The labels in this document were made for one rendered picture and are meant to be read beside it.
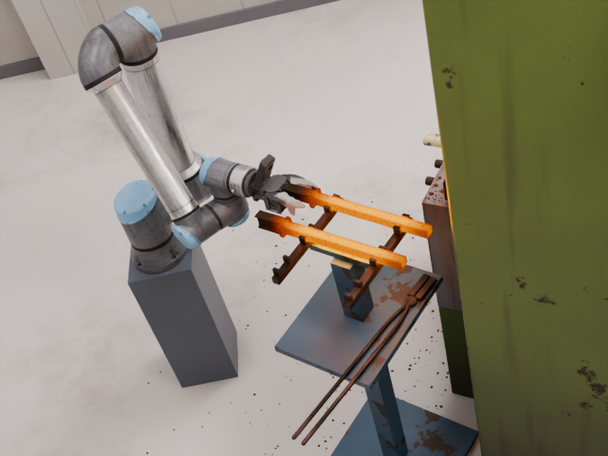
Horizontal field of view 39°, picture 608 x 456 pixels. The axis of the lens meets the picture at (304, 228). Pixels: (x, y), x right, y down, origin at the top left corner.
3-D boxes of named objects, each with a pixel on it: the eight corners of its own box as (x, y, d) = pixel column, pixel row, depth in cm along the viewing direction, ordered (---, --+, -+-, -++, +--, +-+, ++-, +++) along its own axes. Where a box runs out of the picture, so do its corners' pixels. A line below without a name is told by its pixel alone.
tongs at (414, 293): (304, 447, 208) (303, 444, 208) (290, 439, 211) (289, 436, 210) (437, 280, 237) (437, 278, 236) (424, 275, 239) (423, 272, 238)
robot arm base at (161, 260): (131, 279, 288) (120, 258, 281) (135, 239, 301) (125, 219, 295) (186, 267, 286) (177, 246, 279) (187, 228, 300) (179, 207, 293)
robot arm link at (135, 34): (160, 204, 295) (85, 18, 240) (201, 176, 301) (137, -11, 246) (185, 226, 286) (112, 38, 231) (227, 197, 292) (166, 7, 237)
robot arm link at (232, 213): (210, 223, 263) (198, 193, 255) (240, 203, 267) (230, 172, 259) (228, 237, 257) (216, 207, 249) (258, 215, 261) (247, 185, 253)
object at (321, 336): (275, 351, 234) (273, 346, 233) (351, 251, 255) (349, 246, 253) (371, 390, 218) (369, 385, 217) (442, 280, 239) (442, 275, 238)
